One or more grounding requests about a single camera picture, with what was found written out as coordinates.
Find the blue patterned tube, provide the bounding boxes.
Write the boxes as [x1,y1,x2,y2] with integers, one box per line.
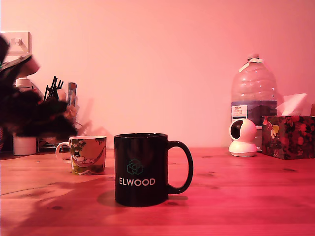
[67,82,79,107]

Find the black tool bundle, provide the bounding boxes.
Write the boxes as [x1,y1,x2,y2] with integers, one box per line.
[44,76,64,101]

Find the white bottle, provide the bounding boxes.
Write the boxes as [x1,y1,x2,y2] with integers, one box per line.
[13,78,37,156]

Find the illustrated hammock mug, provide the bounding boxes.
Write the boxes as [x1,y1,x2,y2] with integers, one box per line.
[55,135,107,176]

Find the black Elwood mug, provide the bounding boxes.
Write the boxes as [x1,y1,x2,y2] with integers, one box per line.
[114,133,194,207]

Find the large clear water bottle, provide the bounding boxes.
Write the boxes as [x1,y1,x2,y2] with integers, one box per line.
[231,54,278,128]

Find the floral tissue box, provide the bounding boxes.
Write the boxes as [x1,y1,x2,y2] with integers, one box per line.
[261,115,315,160]

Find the white tissue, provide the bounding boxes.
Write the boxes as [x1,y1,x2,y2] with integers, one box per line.
[275,93,308,117]

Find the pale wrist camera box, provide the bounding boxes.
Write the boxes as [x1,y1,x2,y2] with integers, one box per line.
[0,54,41,74]

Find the white wall switch plate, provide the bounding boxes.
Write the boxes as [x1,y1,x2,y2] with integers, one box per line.
[0,31,32,57]

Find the small white round camera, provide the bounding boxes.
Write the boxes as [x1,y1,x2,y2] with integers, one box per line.
[228,119,259,157]

